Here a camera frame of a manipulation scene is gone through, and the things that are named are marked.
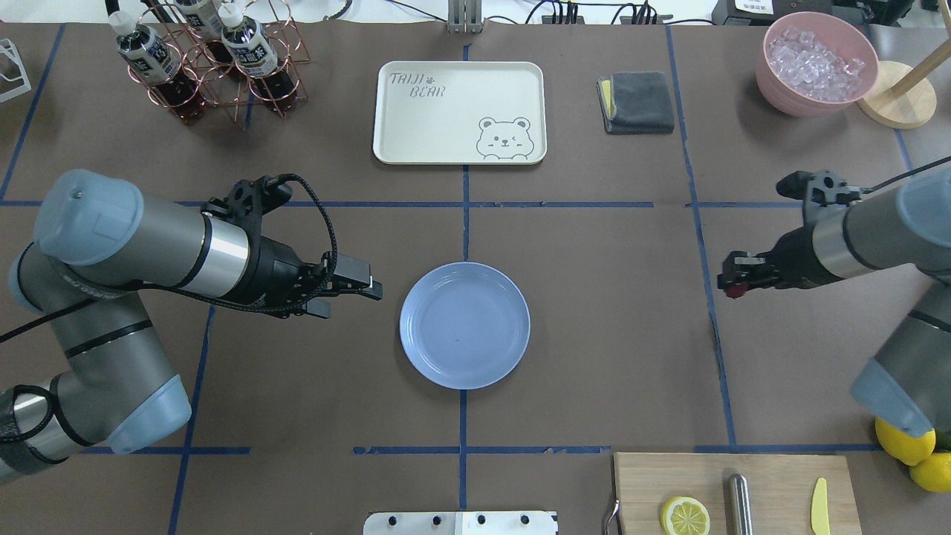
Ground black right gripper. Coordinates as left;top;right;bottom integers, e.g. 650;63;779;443
718;227;837;291

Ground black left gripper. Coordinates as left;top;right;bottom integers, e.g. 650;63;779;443
223;223;383;320

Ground blue plate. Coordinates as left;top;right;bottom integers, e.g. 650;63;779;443
398;262;532;390

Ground red strawberry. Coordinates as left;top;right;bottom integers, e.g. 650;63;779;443
724;283;748;300

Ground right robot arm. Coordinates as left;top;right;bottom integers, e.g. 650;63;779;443
716;169;950;437

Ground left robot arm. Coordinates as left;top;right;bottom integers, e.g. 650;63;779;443
2;169;383;484

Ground cream bear tray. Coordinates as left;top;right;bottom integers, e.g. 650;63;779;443
371;61;548;165

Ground grey yellow folded cloth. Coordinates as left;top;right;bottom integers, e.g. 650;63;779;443
597;71;675;135

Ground pink ice bowl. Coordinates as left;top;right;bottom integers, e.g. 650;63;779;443
756;11;877;117

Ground wooden cutting board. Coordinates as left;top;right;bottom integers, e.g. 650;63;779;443
614;453;863;535

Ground wooden paper towel stand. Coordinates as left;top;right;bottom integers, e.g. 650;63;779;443
858;39;950;129

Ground yellow lemon front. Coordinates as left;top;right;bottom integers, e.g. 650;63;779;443
874;418;936;467

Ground yellow lemon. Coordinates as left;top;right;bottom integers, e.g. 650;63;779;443
908;453;951;493
874;418;936;467

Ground steel muddler black tip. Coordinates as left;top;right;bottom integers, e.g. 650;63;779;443
727;473;754;534

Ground half lemon slice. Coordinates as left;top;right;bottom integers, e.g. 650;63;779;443
659;496;711;534

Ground tea bottle right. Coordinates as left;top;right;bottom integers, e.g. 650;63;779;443
217;2;298;115

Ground tea bottle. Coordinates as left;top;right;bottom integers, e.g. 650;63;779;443
173;1;241;79
108;10;205;124
217;2;298;115

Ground yellow plastic knife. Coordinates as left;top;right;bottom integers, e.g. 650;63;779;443
811;477;831;535

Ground yellow lemon back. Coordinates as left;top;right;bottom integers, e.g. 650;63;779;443
908;453;951;493

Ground tea bottle lower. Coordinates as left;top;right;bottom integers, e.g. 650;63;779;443
173;1;241;79

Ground tea bottle left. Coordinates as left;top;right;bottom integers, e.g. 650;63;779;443
108;10;205;124

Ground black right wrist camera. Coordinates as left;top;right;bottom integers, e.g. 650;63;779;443
776;170;863;226

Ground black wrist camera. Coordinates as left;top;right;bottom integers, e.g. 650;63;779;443
776;170;863;226
200;175;293;226

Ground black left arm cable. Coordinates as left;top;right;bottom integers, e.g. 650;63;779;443
0;173;340;343

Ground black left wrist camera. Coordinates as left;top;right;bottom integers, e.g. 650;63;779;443
200;175;293;226

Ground copper wire bottle rack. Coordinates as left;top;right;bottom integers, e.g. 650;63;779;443
106;1;311;122

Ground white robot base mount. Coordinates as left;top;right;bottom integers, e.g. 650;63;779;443
363;510;559;534

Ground white wire cup rack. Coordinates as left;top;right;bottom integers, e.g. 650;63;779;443
1;39;33;103

